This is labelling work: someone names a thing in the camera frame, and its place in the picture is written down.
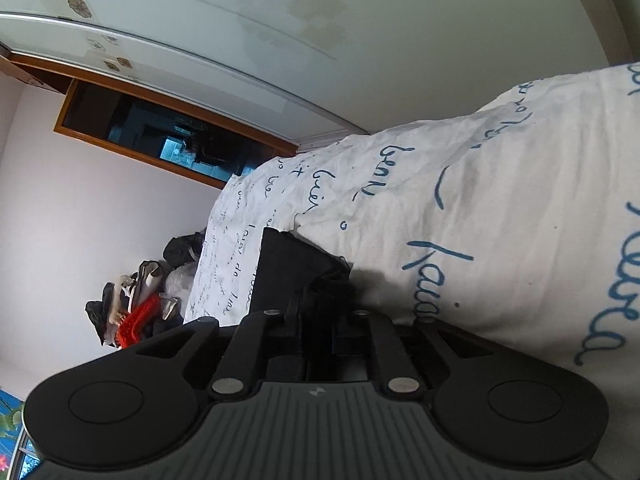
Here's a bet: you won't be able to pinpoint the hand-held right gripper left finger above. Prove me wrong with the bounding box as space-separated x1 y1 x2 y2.
117 300 307 394

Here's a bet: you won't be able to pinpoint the black backpack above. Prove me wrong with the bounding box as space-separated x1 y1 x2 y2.
176 232 207 267

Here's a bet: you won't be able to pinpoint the wooden door frame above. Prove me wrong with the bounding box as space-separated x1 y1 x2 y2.
0 42 302 192

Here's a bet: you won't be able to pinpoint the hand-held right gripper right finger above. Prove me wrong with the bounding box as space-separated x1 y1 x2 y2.
334 309 502 394

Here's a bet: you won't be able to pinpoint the white sliding wardrobe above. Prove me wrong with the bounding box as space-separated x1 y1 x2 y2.
0 0 640 153

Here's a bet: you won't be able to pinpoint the black pants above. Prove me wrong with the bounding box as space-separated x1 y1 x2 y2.
250 226 355 323

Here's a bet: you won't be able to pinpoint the white script-printed bedsheet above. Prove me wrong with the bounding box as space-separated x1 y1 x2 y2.
182 62 640 480

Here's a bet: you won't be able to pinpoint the window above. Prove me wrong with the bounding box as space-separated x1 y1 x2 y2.
0 386 43 480

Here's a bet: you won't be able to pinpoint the pile of clothes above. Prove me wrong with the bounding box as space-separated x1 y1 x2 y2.
85 259 190 352

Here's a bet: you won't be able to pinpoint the clear plastic bag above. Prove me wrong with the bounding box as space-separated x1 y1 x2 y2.
163 263 197 296

